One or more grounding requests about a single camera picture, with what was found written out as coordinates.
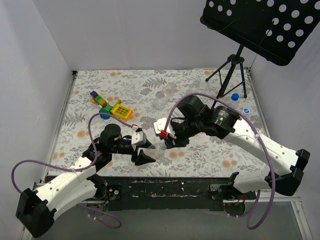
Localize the clear bottle blue label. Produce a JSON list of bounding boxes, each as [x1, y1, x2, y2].
[[225, 93, 240, 109]]

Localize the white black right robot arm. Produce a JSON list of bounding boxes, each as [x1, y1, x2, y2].
[[160, 93, 310, 200]]

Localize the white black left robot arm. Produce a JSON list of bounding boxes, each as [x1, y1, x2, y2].
[[15, 123, 155, 238]]

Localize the green blue toy blocks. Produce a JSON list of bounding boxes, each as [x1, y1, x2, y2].
[[99, 99, 122, 118]]

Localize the yellow window toy block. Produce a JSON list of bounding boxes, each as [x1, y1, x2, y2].
[[111, 104, 133, 121]]

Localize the toy block car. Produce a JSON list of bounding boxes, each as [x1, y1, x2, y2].
[[90, 91, 109, 108]]

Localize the black music stand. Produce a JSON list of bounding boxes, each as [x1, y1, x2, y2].
[[200, 0, 320, 98]]

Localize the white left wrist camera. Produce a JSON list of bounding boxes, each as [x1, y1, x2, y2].
[[131, 130, 147, 146]]

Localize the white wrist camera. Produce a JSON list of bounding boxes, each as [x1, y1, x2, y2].
[[131, 130, 147, 146], [153, 117, 176, 137]]

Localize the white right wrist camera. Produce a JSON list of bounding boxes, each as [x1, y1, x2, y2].
[[153, 117, 176, 137]]

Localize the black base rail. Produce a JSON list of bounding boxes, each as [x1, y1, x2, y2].
[[84, 173, 248, 212]]

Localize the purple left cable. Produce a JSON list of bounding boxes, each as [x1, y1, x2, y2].
[[11, 112, 138, 230]]

